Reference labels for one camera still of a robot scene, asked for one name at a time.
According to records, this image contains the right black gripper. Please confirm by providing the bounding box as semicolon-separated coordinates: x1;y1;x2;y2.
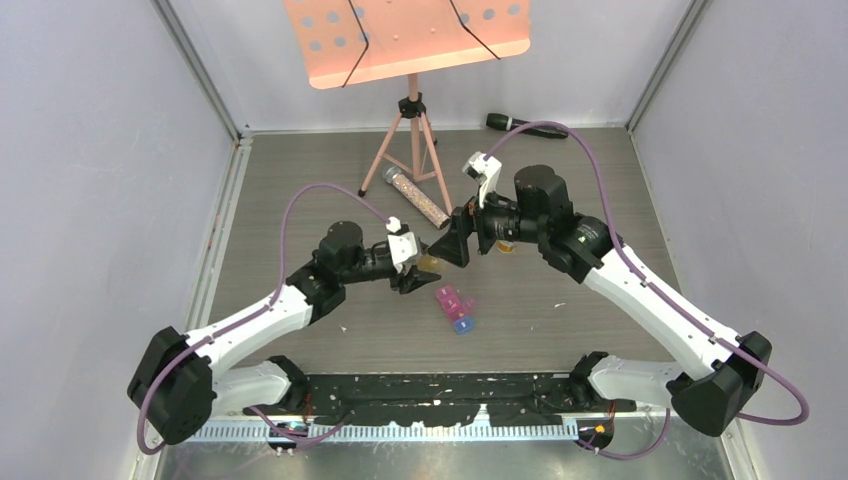
429;178;546;267

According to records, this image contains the small amber pill bottle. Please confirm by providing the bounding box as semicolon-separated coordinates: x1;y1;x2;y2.
416;255;444;274

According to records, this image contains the white vitamin pill bottle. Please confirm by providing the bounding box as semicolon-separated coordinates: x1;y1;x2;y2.
496;240;515;253

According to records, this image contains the pink blue weekly pill organizer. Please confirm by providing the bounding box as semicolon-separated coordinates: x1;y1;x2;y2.
435;285;476;335

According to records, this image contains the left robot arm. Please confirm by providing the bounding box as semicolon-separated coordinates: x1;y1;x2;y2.
127;219;440;445

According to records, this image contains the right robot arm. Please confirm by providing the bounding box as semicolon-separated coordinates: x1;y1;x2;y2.
429;165;773;437

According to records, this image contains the black microphone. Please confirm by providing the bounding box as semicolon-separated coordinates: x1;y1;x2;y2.
484;112;569;140

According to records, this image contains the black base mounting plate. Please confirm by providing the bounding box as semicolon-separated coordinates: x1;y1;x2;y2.
259;373;636;427

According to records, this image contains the pink music stand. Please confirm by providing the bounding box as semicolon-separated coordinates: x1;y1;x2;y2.
283;0;531;208

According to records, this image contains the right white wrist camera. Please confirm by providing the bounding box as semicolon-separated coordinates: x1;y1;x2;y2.
462;152;502;209

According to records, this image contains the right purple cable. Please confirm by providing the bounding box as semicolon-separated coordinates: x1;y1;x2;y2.
483;121;811;460

